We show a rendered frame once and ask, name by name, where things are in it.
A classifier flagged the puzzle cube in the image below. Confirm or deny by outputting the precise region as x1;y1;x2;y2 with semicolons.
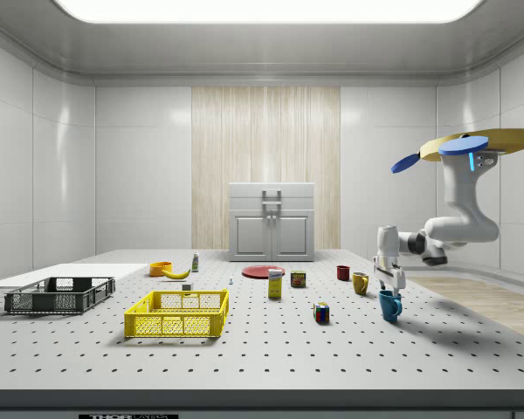
312;301;332;325

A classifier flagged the dark grey basket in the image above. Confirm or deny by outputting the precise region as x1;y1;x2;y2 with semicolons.
3;276;117;317

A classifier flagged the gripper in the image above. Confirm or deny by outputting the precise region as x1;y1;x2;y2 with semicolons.
371;255;407;302

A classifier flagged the yellow mug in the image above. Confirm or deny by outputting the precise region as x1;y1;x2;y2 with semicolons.
352;271;370;297

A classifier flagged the yellow basket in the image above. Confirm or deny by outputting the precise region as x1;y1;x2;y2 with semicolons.
123;288;231;340

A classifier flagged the white cabinet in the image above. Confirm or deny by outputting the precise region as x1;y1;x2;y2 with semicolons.
227;181;316;264

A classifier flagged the blue mug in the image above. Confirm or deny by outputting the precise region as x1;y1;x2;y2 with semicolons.
377;290;404;325

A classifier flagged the white board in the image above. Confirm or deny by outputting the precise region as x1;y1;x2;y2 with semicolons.
0;262;151;290

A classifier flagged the red plate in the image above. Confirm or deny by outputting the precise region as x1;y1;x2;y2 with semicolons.
241;264;286;281

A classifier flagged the yellow bowl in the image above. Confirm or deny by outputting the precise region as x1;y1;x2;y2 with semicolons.
148;260;174;278

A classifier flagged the yellow and white box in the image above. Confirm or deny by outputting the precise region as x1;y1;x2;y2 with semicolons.
267;267;286;301

